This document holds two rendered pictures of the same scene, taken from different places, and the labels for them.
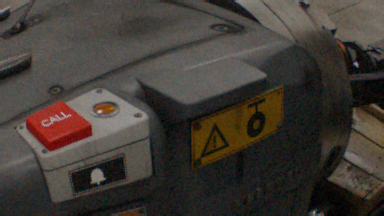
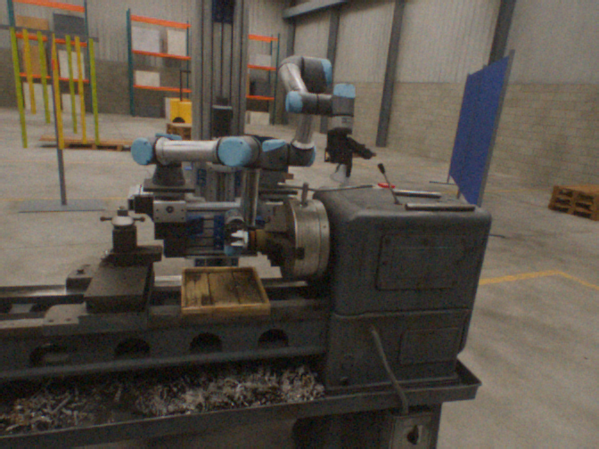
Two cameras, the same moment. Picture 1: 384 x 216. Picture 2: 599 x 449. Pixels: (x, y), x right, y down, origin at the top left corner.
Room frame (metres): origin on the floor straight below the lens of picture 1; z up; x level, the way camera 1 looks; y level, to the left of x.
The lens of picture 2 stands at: (2.69, 0.54, 1.60)
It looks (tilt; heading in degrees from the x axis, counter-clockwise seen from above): 16 degrees down; 203
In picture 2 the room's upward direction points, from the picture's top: 5 degrees clockwise
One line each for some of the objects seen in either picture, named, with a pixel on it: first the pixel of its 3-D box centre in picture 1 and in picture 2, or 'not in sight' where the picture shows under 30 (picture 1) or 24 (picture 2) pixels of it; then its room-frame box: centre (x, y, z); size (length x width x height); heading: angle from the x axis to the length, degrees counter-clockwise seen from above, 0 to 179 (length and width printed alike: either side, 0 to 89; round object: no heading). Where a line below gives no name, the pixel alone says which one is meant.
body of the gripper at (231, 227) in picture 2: (383, 77); (235, 231); (1.29, -0.33, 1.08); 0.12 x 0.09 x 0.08; 38
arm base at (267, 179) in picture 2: not in sight; (272, 175); (0.74, -0.47, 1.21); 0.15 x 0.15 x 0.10
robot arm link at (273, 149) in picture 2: not in sight; (274, 152); (0.74, -0.47, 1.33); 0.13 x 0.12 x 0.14; 127
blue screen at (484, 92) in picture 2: not in sight; (470, 137); (-5.64, 0.04, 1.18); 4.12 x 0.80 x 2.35; 11
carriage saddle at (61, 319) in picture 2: not in sight; (106, 290); (1.66, -0.62, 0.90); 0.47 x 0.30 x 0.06; 39
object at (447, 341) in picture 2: not in sight; (371, 374); (0.96, 0.21, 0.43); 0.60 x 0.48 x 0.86; 129
